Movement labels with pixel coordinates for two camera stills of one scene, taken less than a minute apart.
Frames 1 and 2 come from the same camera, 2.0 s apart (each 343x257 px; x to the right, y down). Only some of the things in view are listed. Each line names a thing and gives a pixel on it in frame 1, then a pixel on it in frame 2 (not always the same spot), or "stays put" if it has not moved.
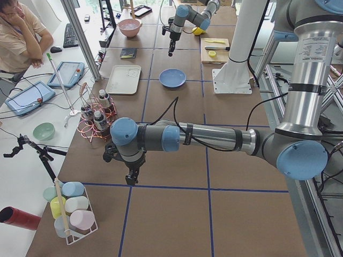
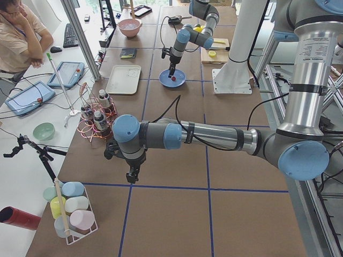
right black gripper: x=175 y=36 to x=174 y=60
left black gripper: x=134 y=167 stays put
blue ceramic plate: x=172 y=77 stays put
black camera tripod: x=43 y=152 stays put
